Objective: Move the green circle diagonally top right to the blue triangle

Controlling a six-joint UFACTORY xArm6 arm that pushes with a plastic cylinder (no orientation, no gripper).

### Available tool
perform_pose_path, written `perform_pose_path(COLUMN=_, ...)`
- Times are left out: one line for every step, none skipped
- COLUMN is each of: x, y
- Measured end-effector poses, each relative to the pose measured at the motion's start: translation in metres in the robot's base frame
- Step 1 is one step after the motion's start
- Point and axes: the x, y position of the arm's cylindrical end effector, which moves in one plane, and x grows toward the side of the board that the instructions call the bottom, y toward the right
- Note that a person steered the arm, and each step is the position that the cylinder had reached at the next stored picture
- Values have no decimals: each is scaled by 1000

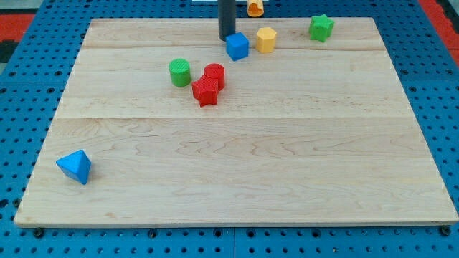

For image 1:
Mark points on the red cylinder block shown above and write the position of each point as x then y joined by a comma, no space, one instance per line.
216,71

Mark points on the blue cube block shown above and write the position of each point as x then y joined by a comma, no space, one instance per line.
237,46

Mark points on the green star block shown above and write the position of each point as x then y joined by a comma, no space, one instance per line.
320,28

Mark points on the red star block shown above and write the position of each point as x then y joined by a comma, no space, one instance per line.
205,90

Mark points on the yellow hexagon block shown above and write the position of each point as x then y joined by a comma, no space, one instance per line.
266,39

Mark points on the yellow heart block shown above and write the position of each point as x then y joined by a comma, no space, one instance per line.
255,8

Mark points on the green cylinder block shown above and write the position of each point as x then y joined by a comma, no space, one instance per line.
180,73

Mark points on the wooden board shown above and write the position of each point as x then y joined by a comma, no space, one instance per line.
313,134

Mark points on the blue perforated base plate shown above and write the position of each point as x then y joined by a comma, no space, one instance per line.
35,77

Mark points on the blue triangle block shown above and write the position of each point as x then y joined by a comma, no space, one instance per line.
76,166

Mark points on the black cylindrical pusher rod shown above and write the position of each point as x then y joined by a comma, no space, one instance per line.
226,18

